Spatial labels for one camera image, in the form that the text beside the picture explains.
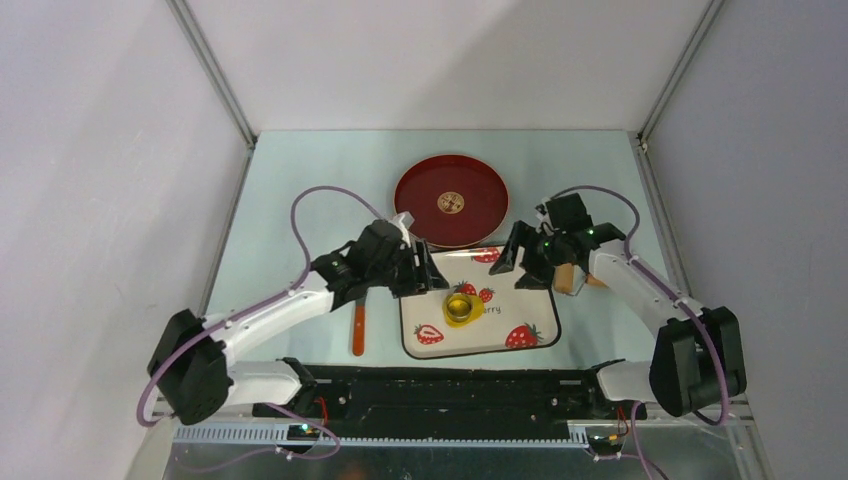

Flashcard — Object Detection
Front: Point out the round metal cutter ring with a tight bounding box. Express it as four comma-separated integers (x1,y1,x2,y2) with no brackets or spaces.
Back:
446,293,478,322

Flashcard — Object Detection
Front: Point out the wooden dough roller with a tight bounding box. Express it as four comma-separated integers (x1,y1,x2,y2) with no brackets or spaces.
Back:
552,264,607,297

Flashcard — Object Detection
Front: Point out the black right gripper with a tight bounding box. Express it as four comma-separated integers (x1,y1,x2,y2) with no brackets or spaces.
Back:
488,221,566,291

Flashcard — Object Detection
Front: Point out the yellow dough piece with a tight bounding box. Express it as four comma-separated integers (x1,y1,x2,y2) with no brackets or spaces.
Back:
442,293,485,328

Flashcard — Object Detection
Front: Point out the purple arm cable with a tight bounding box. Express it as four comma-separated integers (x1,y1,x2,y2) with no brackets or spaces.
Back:
135,185,389,463
546,185,731,480

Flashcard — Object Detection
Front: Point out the aluminium frame rail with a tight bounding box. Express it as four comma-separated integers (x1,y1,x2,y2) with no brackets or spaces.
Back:
152,377,757,452

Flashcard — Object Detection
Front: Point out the red round tray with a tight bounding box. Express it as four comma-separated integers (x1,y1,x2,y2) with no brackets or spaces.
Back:
393,154,510,249

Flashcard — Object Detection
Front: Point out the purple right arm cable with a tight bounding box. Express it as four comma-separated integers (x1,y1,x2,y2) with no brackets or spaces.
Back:
546,185,731,480

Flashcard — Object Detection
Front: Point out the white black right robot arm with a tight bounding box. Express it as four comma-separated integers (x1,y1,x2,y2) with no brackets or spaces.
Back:
489,186,747,425

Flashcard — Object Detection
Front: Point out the white strawberry rectangular tray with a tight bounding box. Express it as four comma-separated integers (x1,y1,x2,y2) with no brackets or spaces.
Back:
399,246,562,360

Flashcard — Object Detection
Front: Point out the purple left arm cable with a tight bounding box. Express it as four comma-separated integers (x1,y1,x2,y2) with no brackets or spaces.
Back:
135,185,389,463

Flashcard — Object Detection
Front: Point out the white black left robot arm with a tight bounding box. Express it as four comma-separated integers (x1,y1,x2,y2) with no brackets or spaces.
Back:
145,213,450,425

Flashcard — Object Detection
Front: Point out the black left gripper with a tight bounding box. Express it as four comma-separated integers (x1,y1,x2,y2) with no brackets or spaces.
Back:
367,238,448,299

